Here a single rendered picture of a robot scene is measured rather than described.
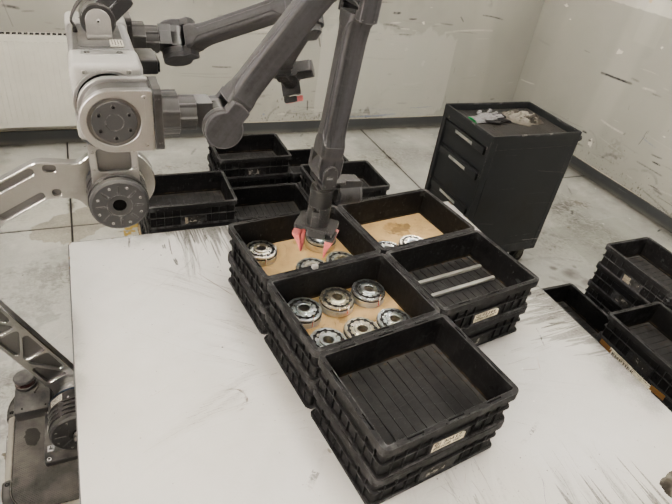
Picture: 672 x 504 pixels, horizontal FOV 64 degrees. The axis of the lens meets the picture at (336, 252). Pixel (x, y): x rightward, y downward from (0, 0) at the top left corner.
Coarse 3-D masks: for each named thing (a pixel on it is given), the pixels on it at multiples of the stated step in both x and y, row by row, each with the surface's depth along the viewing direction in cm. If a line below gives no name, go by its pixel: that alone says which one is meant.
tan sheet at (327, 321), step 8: (384, 304) 164; (392, 304) 164; (352, 312) 159; (360, 312) 159; (368, 312) 160; (376, 312) 160; (328, 320) 155; (336, 320) 155; (344, 320) 156; (312, 328) 151; (336, 328) 152
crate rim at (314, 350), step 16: (368, 256) 166; (384, 256) 167; (304, 272) 155; (400, 272) 161; (272, 288) 147; (416, 288) 156; (432, 304) 151; (288, 320) 141; (416, 320) 144; (304, 336) 134; (368, 336) 137; (320, 352) 131
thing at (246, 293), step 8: (232, 264) 173; (232, 272) 178; (232, 280) 180; (240, 280) 169; (240, 288) 175; (248, 288) 164; (240, 296) 175; (248, 296) 169; (248, 304) 171; (256, 304) 161; (248, 312) 170; (256, 312) 164; (264, 312) 158; (256, 320) 167; (264, 320) 161; (264, 328) 163
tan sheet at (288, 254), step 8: (288, 240) 185; (304, 240) 186; (336, 240) 188; (280, 248) 180; (288, 248) 181; (296, 248) 181; (304, 248) 182; (336, 248) 184; (344, 248) 185; (280, 256) 177; (288, 256) 177; (296, 256) 178; (304, 256) 178; (312, 256) 179; (320, 256) 180; (272, 264) 173; (280, 264) 173; (288, 264) 174; (296, 264) 174; (272, 272) 169; (280, 272) 170
